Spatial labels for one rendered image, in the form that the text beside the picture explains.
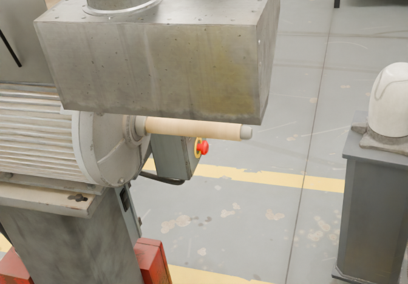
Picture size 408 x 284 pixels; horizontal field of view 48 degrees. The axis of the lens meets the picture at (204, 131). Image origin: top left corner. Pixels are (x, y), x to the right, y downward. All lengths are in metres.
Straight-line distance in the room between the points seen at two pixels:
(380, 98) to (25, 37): 1.13
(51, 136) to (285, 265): 1.53
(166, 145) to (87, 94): 0.52
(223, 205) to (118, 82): 1.84
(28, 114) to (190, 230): 1.58
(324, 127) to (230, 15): 2.40
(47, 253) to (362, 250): 1.26
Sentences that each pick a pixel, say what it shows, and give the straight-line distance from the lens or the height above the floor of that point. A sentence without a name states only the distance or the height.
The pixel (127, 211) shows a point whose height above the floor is 0.80.
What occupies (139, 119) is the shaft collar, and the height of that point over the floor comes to 1.27.
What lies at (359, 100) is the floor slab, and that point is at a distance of 3.20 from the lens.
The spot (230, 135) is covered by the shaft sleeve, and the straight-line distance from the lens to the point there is 0.81.
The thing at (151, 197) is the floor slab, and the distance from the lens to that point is 2.55.
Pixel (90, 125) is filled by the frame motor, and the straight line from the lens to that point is 0.79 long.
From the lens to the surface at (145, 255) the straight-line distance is 1.48.
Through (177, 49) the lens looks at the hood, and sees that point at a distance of 0.58.
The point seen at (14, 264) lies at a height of 0.79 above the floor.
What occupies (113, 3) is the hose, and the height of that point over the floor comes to 1.54.
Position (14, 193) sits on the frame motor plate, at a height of 1.12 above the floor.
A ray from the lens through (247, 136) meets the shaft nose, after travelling 0.81.
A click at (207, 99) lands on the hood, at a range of 0.60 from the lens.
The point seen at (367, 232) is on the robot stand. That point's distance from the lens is 1.90.
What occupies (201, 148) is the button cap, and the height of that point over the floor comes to 0.99.
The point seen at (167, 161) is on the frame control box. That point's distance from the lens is 1.20.
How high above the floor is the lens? 1.75
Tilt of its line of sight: 36 degrees down
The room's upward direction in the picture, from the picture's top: 8 degrees counter-clockwise
